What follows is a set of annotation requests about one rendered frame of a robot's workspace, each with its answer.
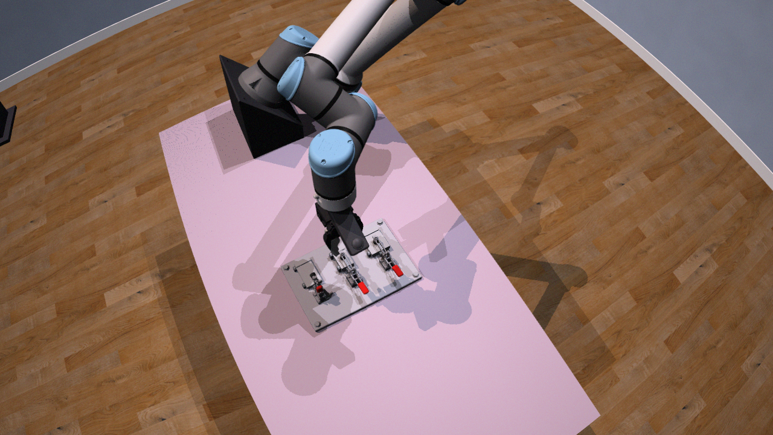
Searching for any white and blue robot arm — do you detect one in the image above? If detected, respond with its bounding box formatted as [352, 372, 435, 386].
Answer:
[239, 0, 467, 256]

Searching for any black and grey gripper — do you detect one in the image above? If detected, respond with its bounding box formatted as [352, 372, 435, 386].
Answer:
[315, 202, 364, 257]

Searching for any grey toggle clamp with red handle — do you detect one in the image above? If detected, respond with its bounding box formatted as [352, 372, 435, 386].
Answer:
[339, 250, 369, 294]
[372, 235, 403, 277]

